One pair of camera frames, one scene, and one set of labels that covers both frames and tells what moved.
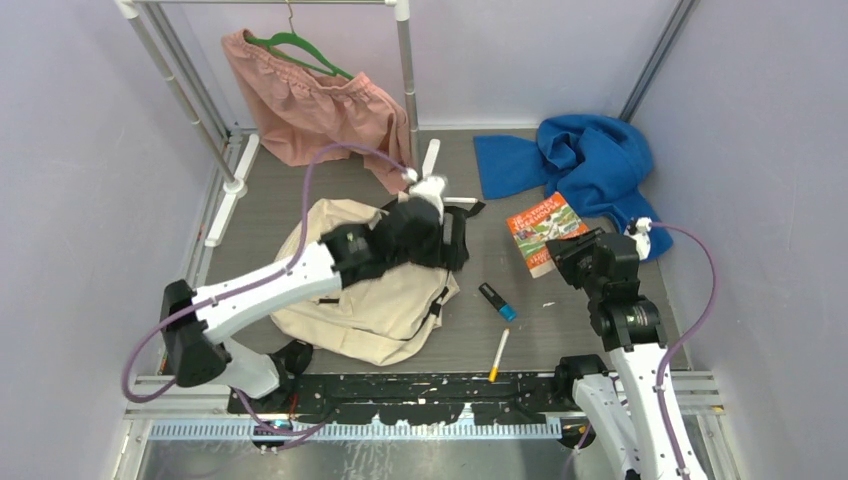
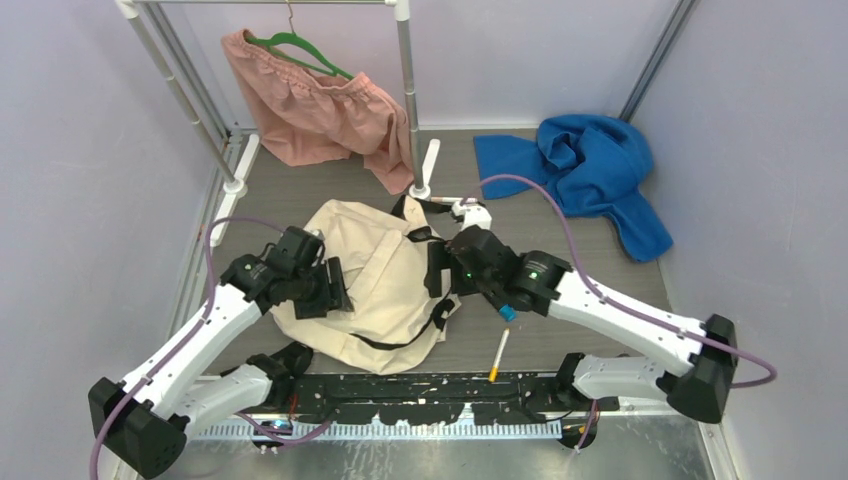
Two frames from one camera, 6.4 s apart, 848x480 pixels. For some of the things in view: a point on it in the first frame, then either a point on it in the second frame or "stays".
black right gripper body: [594, 287] -> [464, 282]
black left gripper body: [429, 255] -> [311, 290]
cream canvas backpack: [375, 319] stays
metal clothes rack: [143, 27] stays
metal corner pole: [683, 13] stays
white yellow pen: [495, 366] stays
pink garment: [297, 110] stays
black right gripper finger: [573, 254] -> [439, 259]
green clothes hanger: [293, 38] stays
